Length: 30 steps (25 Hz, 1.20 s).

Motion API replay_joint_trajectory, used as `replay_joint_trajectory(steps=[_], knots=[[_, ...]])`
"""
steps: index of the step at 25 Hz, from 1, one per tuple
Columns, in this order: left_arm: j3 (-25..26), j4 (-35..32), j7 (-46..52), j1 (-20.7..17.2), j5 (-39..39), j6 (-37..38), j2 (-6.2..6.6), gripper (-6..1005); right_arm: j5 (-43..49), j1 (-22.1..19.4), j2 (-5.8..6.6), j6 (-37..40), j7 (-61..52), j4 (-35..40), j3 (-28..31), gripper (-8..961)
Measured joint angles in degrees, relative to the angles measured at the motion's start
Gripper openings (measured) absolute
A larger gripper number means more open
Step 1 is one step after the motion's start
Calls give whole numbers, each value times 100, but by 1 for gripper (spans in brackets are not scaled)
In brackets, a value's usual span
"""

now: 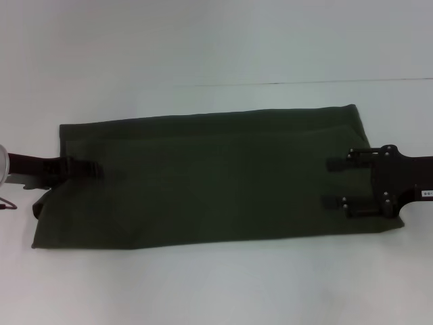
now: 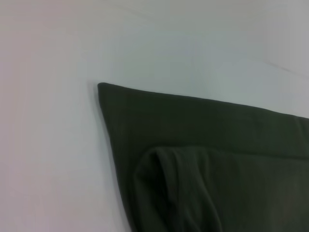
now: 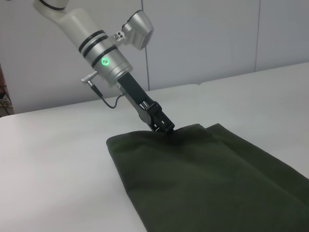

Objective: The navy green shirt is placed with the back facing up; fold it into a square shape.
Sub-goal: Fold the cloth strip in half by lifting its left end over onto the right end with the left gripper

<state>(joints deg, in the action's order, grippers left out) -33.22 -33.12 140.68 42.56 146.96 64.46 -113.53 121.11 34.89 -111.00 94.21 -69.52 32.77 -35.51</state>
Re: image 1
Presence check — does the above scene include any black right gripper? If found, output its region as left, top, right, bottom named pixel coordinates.
left=321, top=144, right=433, bottom=221

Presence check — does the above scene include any dark green shirt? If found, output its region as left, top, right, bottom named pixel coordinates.
left=30, top=104, right=406, bottom=251

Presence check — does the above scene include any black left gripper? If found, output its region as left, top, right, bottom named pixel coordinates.
left=6, top=152, right=104, bottom=191

